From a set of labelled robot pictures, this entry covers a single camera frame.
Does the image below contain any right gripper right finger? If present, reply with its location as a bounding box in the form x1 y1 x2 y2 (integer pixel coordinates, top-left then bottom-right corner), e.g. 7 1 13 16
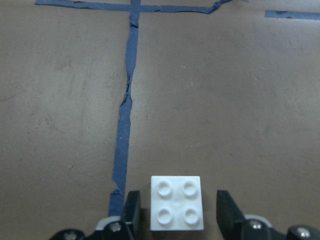
216 190 246 240

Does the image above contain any white block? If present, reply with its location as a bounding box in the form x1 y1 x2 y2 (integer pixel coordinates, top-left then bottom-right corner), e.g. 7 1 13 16
150 175 204 232

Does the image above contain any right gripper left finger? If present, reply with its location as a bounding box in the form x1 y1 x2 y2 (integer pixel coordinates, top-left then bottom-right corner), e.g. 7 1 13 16
120 190 141 240

